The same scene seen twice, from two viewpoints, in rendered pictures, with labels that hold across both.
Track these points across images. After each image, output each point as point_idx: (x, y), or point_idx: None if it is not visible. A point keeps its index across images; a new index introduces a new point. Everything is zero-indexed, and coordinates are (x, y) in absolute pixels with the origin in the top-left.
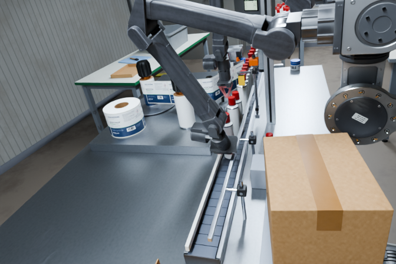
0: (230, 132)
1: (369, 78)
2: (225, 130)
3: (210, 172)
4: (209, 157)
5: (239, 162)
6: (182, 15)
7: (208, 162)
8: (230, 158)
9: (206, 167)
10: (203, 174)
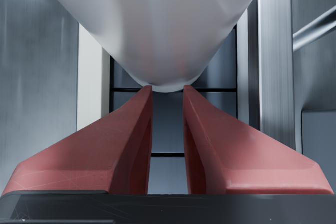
0: (241, 2)
1: None
2: (134, 0)
3: (59, 139)
4: None
5: (238, 111)
6: None
7: (29, 50)
8: (170, 92)
9: (23, 88)
10: (22, 157)
